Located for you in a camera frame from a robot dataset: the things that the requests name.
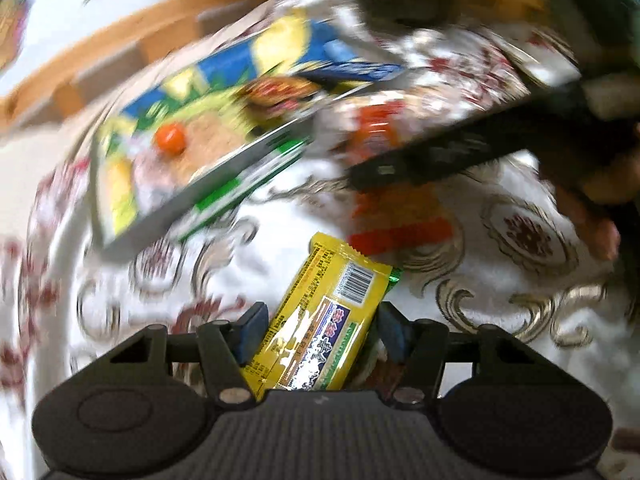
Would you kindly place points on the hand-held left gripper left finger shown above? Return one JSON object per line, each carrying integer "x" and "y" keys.
{"x": 252, "y": 332}

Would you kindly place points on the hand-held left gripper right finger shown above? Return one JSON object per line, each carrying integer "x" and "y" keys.
{"x": 396, "y": 335}

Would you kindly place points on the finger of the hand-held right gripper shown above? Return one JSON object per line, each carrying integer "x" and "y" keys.
{"x": 425, "y": 162}

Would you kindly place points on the orange red snack packet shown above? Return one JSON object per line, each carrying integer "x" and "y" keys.
{"x": 380, "y": 127}

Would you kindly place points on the yellow snack packet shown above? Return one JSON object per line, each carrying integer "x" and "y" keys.
{"x": 320, "y": 320}

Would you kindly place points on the colourful painted cardboard box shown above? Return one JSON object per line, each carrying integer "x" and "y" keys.
{"x": 150, "y": 110}

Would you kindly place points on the person's right hand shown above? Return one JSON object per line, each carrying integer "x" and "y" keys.
{"x": 595, "y": 210}

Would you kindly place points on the white red-patterned glossy cloth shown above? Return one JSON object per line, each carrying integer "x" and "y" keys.
{"x": 310, "y": 210}

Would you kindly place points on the black cloth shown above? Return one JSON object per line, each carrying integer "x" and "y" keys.
{"x": 400, "y": 7}

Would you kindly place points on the beige bed sheet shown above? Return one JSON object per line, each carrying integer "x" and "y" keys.
{"x": 40, "y": 150}

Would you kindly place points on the wooden bed rail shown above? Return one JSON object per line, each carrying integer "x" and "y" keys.
{"x": 100, "y": 45}

